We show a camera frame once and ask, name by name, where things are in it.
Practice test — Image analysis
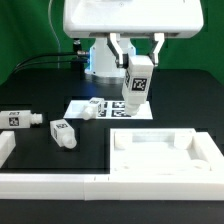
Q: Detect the black cable lower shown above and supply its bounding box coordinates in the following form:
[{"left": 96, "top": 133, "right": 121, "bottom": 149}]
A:
[{"left": 11, "top": 58, "right": 89, "bottom": 79}]

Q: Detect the white marker sheet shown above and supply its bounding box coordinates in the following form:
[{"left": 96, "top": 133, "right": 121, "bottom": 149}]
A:
[{"left": 64, "top": 100, "right": 153, "bottom": 120}]

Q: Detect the black cable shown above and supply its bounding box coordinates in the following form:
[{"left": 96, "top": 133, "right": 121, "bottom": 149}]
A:
[
  {"left": 13, "top": 51, "right": 90, "bottom": 75},
  {"left": 11, "top": 58, "right": 89, "bottom": 79}
]

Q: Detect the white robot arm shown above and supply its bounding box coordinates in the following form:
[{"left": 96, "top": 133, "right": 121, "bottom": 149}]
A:
[{"left": 63, "top": 0, "right": 204, "bottom": 83}]

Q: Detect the white square table top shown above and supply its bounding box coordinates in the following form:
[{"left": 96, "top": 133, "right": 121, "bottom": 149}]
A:
[{"left": 110, "top": 128, "right": 211, "bottom": 175}]

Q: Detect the white U-shaped fence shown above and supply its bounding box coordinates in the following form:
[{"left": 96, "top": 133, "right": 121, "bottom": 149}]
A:
[{"left": 0, "top": 131, "right": 224, "bottom": 200}]

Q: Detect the black cable upper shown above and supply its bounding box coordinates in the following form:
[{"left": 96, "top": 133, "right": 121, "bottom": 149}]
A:
[{"left": 13, "top": 51, "right": 90, "bottom": 75}]

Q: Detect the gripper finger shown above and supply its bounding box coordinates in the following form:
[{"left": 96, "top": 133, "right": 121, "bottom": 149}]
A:
[
  {"left": 150, "top": 33, "right": 165, "bottom": 67},
  {"left": 107, "top": 33, "right": 129, "bottom": 69}
]

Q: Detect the white hanging cable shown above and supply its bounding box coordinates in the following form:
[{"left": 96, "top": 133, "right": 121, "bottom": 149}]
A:
[{"left": 47, "top": 0, "right": 63, "bottom": 70}]

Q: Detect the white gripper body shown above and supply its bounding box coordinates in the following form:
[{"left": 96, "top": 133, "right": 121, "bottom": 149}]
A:
[{"left": 63, "top": 0, "right": 204, "bottom": 38}]

